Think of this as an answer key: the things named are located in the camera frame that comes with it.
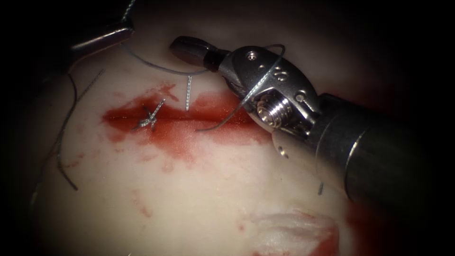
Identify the right arm needle driver jaw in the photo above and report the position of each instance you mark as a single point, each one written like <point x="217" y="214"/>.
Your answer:
<point x="190" y="49"/>

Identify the left arm needle driver jaw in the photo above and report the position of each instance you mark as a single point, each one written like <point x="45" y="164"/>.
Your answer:
<point x="106" y="38"/>

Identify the right arm needle driver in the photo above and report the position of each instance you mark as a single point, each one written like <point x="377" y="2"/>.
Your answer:
<point x="281" y="78"/>

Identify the blue thread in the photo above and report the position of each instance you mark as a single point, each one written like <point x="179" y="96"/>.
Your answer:
<point x="156" y="67"/>

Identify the dark right arm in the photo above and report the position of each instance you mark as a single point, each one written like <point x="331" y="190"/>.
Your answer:
<point x="376" y="153"/>

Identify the blue stitching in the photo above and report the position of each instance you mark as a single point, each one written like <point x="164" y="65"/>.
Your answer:
<point x="151" y="117"/>

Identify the short cut-off thread piece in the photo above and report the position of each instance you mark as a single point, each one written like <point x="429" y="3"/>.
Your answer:
<point x="320" y="189"/>

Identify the tissue pad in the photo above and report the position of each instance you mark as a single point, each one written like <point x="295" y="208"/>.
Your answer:
<point x="177" y="185"/>

